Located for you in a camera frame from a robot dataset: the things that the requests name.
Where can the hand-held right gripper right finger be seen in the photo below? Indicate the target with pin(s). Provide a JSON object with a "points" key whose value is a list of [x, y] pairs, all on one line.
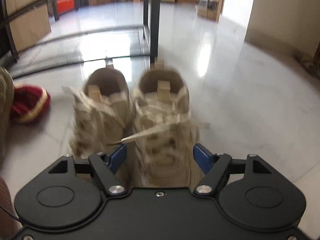
{"points": [[202, 157]]}

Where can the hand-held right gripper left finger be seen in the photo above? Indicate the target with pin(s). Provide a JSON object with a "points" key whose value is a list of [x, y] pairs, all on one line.
{"points": [[117, 157]]}

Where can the beige chunky sneaker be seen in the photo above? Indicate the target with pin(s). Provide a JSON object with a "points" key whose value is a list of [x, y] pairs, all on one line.
{"points": [[100, 125], [162, 130]]}

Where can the beige slipper with wavy sole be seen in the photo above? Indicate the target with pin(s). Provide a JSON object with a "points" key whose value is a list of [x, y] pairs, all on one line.
{"points": [[5, 105]]}

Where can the black metal shoe rack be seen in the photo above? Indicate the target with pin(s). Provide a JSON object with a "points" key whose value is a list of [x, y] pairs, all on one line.
{"points": [[153, 17]]}

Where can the red knit slipper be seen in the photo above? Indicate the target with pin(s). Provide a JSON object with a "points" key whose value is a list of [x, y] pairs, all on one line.
{"points": [[27, 100]]}

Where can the brown ribbed clothing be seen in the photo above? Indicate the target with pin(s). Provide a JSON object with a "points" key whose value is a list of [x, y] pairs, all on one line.
{"points": [[5, 200]]}

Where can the broom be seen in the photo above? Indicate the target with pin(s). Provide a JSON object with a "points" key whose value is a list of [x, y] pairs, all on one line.
{"points": [[208, 3]]}

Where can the light wooden cabinet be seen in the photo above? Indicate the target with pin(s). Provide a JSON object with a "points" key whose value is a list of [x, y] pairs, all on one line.
{"points": [[27, 22]]}

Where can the red plastic box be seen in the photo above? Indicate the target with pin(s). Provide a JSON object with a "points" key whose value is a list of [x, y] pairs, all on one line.
{"points": [[65, 3]]}

